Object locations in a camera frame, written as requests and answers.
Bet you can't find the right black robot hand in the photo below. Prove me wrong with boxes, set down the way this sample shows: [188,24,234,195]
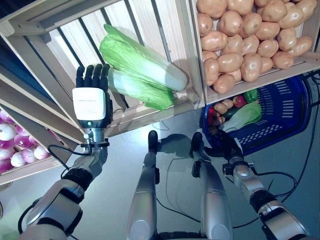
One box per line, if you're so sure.
[203,128,245,161]

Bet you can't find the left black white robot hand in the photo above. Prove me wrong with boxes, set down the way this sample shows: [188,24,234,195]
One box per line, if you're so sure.
[71,63,114,131]

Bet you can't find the green white napa cabbage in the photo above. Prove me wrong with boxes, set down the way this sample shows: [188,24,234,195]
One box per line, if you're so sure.
[99,23,188,92]
[219,102,262,133]
[107,68,176,111]

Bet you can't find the blue plastic shopping basket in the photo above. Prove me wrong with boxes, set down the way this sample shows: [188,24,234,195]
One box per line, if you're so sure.
[199,74,313,157]

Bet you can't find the right black robot foot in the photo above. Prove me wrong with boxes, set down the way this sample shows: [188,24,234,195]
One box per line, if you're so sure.
[190,131,204,157]

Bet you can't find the black robot foot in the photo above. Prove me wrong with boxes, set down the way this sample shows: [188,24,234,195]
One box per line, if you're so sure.
[190,131,204,157]
[147,130,160,154]

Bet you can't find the dark green cucumber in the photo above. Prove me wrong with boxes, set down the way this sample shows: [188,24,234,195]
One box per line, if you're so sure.
[223,107,242,121]

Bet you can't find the red chili pepper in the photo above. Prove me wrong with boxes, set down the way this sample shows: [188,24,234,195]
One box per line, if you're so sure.
[207,107,216,125]

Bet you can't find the small red pepper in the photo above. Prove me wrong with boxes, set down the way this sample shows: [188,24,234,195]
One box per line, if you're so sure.
[232,96,247,108]

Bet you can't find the right silver robot leg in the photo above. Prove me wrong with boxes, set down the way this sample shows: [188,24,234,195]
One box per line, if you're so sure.
[191,149,233,240]

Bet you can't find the silver robot leg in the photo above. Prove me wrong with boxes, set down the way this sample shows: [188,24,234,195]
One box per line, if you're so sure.
[191,149,233,240]
[126,151,161,240]

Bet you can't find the small green bell pepper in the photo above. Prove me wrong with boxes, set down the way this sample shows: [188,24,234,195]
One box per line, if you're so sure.
[243,88,259,102]

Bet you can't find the purple white onion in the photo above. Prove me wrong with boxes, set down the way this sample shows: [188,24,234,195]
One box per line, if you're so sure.
[0,123,18,142]
[10,151,27,168]
[0,159,13,173]
[33,145,51,161]
[0,147,16,161]
[21,147,37,164]
[13,134,33,148]

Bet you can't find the left black robot foot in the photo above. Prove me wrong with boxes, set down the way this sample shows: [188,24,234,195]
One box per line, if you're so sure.
[147,130,160,154]

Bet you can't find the wooden slat crate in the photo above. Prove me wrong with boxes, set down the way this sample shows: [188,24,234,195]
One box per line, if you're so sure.
[0,0,206,138]
[0,104,78,186]
[188,0,320,106]

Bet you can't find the black robot pelvis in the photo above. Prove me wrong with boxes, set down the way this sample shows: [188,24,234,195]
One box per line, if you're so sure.
[156,231,205,240]

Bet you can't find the left silver robot leg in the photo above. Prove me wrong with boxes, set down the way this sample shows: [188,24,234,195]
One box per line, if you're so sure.
[126,151,161,240]

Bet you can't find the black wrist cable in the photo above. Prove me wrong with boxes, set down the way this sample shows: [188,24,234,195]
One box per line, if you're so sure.
[46,144,91,173]

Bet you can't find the wooden display shelf frame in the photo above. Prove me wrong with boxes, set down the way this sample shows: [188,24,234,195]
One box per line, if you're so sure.
[0,14,83,151]

